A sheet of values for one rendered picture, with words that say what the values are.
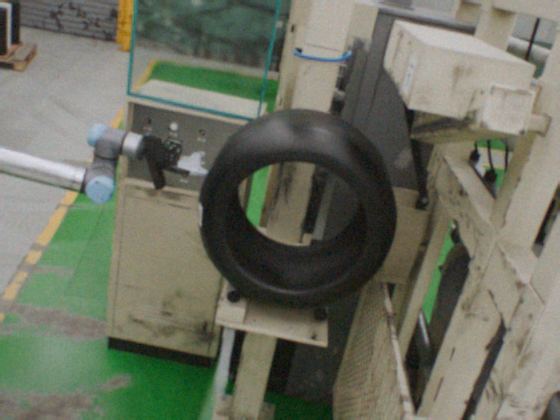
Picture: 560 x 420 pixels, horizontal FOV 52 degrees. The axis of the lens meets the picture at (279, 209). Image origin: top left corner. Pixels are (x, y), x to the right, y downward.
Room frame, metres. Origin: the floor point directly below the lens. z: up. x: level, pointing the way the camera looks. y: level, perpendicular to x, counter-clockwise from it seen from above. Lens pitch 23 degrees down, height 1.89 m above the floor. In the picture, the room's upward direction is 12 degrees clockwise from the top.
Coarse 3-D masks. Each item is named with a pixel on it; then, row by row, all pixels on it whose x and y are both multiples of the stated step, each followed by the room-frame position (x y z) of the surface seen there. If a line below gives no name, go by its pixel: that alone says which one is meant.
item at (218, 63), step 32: (160, 0) 2.29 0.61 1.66; (192, 0) 2.29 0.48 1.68; (224, 0) 2.29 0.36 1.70; (256, 0) 2.29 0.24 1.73; (160, 32) 2.29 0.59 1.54; (192, 32) 2.29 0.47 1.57; (224, 32) 2.29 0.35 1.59; (256, 32) 2.29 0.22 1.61; (160, 64) 2.29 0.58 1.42; (192, 64) 2.29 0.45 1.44; (224, 64) 2.29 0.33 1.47; (256, 64) 2.29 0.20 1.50; (160, 96) 2.29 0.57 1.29; (192, 96) 2.29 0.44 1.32; (224, 96) 2.29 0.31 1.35; (256, 96) 2.29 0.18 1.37
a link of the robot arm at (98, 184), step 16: (0, 160) 1.40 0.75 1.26; (16, 160) 1.42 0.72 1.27; (32, 160) 1.43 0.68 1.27; (48, 160) 1.46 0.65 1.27; (16, 176) 1.42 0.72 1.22; (32, 176) 1.42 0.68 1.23; (48, 176) 1.43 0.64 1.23; (64, 176) 1.45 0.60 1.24; (80, 176) 1.46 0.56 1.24; (96, 176) 1.48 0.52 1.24; (112, 176) 1.53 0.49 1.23; (80, 192) 1.47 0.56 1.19; (96, 192) 1.45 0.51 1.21; (112, 192) 1.47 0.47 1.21
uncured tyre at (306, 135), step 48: (240, 144) 1.55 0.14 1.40; (288, 144) 1.51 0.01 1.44; (336, 144) 1.53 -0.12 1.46; (384, 192) 1.54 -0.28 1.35; (240, 240) 1.78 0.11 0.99; (336, 240) 1.80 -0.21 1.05; (384, 240) 1.52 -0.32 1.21; (240, 288) 1.53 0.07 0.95; (288, 288) 1.53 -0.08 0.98; (336, 288) 1.51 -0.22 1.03
